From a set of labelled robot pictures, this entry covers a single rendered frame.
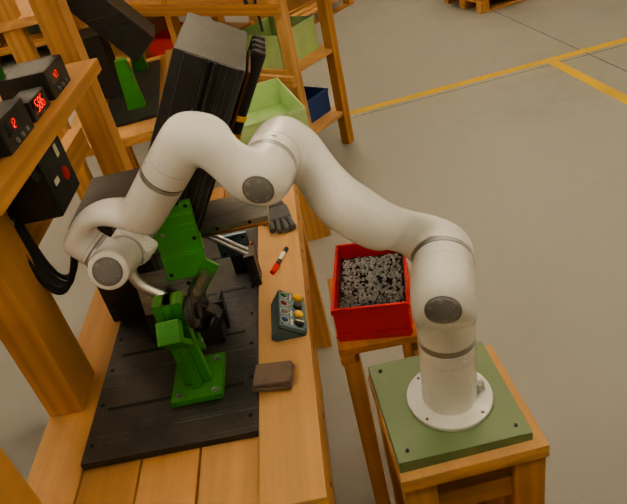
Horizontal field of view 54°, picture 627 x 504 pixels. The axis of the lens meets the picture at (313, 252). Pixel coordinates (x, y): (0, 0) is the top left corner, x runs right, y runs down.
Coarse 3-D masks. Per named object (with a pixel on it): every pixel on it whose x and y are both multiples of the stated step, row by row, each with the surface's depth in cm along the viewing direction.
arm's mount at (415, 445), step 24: (408, 360) 151; (480, 360) 148; (384, 384) 146; (408, 384) 145; (504, 384) 141; (384, 408) 140; (408, 408) 139; (504, 408) 135; (408, 432) 134; (432, 432) 133; (456, 432) 132; (480, 432) 131; (504, 432) 130; (528, 432) 129; (408, 456) 129; (432, 456) 128; (456, 456) 130
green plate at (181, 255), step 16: (176, 208) 160; (176, 224) 161; (192, 224) 161; (160, 240) 162; (176, 240) 162; (192, 240) 162; (160, 256) 164; (176, 256) 164; (192, 256) 164; (176, 272) 165; (192, 272) 165
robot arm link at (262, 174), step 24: (168, 120) 109; (192, 120) 107; (216, 120) 107; (168, 144) 108; (192, 144) 107; (216, 144) 105; (240, 144) 102; (264, 144) 104; (144, 168) 114; (168, 168) 111; (192, 168) 112; (216, 168) 106; (240, 168) 101; (264, 168) 101; (288, 168) 103; (240, 192) 103; (264, 192) 102
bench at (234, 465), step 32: (224, 192) 246; (96, 288) 206; (96, 320) 191; (320, 320) 281; (96, 352) 178; (96, 384) 167; (64, 416) 159; (64, 448) 150; (224, 448) 141; (256, 448) 139; (32, 480) 144; (64, 480) 142; (96, 480) 140; (128, 480) 139; (160, 480) 137; (192, 480) 135; (224, 480) 134; (256, 480) 132
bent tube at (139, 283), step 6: (132, 276) 159; (138, 276) 160; (132, 282) 160; (138, 282) 160; (144, 282) 160; (138, 288) 160; (144, 288) 160; (150, 288) 160; (156, 288) 161; (150, 294) 161; (156, 294) 161
